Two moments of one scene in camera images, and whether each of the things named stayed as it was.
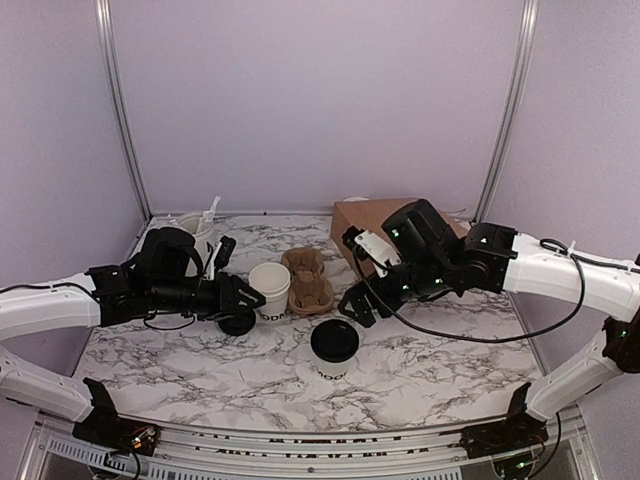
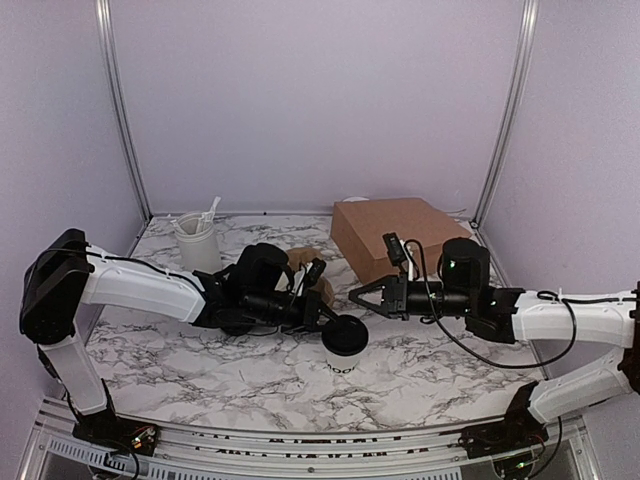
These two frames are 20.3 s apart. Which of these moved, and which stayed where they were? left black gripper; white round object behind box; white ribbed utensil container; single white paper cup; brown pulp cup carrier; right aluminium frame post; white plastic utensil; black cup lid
Moved: black cup lid; left black gripper; single white paper cup
Stayed: white plastic utensil; white ribbed utensil container; right aluminium frame post; brown pulp cup carrier; white round object behind box
